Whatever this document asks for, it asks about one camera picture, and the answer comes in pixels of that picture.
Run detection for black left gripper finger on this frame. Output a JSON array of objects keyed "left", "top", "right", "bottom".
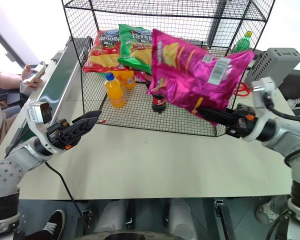
[
  {"left": 69, "top": 116, "right": 99, "bottom": 146},
  {"left": 72, "top": 110, "right": 103, "bottom": 125}
]

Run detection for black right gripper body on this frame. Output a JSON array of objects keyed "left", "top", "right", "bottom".
[{"left": 225, "top": 103, "right": 257, "bottom": 139}]

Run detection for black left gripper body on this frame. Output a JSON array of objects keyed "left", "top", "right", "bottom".
[{"left": 46, "top": 119, "right": 79, "bottom": 151}]

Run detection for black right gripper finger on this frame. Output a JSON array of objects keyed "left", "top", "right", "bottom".
[
  {"left": 201, "top": 114, "right": 238, "bottom": 128},
  {"left": 194, "top": 106, "right": 238, "bottom": 120}
]

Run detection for magenta chips bag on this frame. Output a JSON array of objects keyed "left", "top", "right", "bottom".
[{"left": 146, "top": 28, "right": 256, "bottom": 126}]

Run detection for white smartphone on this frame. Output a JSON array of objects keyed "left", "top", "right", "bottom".
[{"left": 27, "top": 61, "right": 47, "bottom": 81}]

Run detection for person's hand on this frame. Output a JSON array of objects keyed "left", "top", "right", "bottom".
[{"left": 21, "top": 64, "right": 45, "bottom": 89}]

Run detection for red scissors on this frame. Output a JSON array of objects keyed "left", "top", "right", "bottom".
[{"left": 233, "top": 81, "right": 252, "bottom": 98}]

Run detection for orange soda bottle blue cap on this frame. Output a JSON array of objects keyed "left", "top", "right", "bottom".
[{"left": 104, "top": 72, "right": 125, "bottom": 109}]

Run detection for black mat with white print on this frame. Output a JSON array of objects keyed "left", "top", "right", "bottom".
[{"left": 278, "top": 69, "right": 300, "bottom": 124}]

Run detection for cola bottle red label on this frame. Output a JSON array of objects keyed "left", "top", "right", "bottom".
[{"left": 151, "top": 92, "right": 169, "bottom": 116}]

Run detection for grey ribbed box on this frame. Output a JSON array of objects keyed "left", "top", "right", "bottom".
[{"left": 249, "top": 47, "right": 300, "bottom": 88}]

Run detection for red chips bag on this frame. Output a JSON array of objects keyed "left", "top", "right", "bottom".
[{"left": 82, "top": 29, "right": 121, "bottom": 74}]

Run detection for green soda bottle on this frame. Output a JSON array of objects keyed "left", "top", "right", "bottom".
[{"left": 231, "top": 30, "right": 254, "bottom": 54}]

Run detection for green chips bag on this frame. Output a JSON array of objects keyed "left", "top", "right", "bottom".
[{"left": 117, "top": 23, "right": 155, "bottom": 75}]

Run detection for black sneaker white laces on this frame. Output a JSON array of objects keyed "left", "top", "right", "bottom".
[{"left": 24, "top": 209, "right": 67, "bottom": 240}]

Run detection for dark rounded robot housing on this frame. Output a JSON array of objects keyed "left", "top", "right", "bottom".
[{"left": 74, "top": 229, "right": 191, "bottom": 240}]

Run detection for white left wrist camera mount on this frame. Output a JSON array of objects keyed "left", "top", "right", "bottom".
[{"left": 26, "top": 100, "right": 66, "bottom": 155}]

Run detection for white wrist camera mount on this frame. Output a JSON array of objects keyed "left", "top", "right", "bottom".
[
  {"left": 241, "top": 76, "right": 279, "bottom": 143},
  {"left": 26, "top": 100, "right": 66, "bottom": 155}
]

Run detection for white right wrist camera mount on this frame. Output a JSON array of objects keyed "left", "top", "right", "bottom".
[{"left": 241, "top": 76, "right": 279, "bottom": 143}]

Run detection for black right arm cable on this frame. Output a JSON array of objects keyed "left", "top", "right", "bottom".
[{"left": 263, "top": 91, "right": 300, "bottom": 166}]

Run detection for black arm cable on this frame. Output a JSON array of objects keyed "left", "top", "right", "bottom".
[
  {"left": 263, "top": 91, "right": 300, "bottom": 166},
  {"left": 44, "top": 161, "right": 84, "bottom": 219}
]

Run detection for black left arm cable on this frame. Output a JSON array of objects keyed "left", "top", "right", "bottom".
[{"left": 44, "top": 161, "right": 84, "bottom": 219}]

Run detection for black wire rack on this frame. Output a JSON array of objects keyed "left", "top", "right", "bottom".
[{"left": 61, "top": 0, "right": 277, "bottom": 138}]

